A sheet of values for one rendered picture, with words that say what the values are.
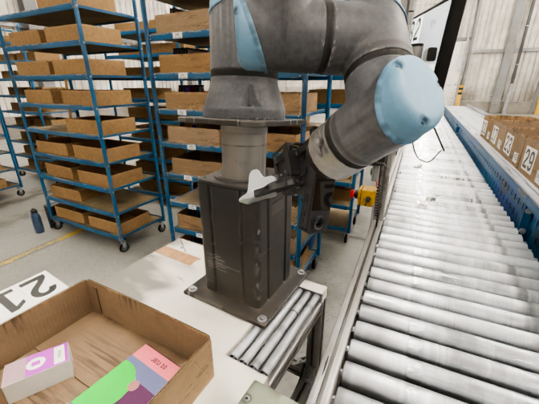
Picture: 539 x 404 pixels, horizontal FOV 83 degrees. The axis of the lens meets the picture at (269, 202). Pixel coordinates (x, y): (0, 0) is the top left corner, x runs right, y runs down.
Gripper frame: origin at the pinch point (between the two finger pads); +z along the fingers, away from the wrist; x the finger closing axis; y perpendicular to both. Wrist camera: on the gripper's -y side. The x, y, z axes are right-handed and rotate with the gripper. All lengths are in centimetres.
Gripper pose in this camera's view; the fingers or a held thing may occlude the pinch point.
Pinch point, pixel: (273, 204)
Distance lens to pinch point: 64.2
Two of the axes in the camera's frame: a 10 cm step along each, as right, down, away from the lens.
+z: -4.5, 3.0, 8.4
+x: -8.8, -0.1, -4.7
